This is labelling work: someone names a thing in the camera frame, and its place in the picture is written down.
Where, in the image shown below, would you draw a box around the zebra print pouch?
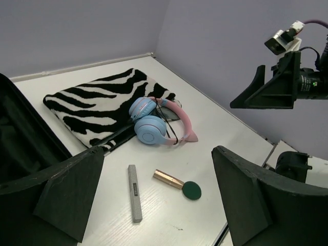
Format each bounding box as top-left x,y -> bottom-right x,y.
43,68 -> 181,153

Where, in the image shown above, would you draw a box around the blue pink cat-ear headphones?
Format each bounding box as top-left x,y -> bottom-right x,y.
129,97 -> 198,146

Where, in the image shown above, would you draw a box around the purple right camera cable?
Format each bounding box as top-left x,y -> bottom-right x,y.
302,18 -> 328,29

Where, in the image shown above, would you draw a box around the dark green round puff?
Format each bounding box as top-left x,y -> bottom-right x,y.
182,181 -> 202,200

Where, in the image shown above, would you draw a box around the black hard-shell suitcase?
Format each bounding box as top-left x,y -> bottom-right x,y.
1,74 -> 72,183

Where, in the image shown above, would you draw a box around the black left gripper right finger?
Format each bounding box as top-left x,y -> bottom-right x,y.
212,146 -> 327,245

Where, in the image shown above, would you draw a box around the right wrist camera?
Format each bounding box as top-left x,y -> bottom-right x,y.
264,20 -> 305,56

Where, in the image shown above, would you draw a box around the silver glitter tube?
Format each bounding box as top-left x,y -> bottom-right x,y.
128,165 -> 142,223

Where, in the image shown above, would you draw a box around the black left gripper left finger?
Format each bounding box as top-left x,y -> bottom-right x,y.
1,147 -> 104,245

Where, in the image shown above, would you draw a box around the gold lipstick tube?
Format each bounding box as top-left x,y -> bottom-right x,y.
153,169 -> 184,190

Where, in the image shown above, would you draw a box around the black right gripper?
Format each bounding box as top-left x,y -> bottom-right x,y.
230,51 -> 327,109

